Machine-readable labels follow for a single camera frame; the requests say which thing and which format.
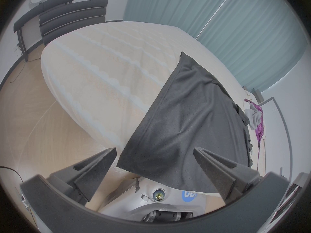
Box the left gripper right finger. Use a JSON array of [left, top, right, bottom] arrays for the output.
[[194, 147, 261, 202]]

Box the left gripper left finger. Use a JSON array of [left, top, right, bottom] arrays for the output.
[[49, 147, 117, 205]]

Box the black T-shirt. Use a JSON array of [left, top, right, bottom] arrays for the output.
[[117, 52, 254, 194]]

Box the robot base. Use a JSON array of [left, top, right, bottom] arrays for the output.
[[97, 176, 207, 224]]

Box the bed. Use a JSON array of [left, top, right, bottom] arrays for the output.
[[40, 21, 292, 197]]

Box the purple satin garment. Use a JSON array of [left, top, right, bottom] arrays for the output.
[[244, 99, 264, 172]]

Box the grey garment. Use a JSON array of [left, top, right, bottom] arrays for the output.
[[244, 104, 263, 129]]

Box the grey bedside table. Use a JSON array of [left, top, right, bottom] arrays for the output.
[[243, 86, 263, 104]]

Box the blue-green curtain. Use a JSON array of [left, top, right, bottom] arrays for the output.
[[196, 0, 307, 94], [123, 0, 240, 39]]

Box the black desk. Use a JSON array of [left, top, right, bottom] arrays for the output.
[[13, 0, 76, 62]]

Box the black cable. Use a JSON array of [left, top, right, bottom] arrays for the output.
[[0, 166, 24, 182]]

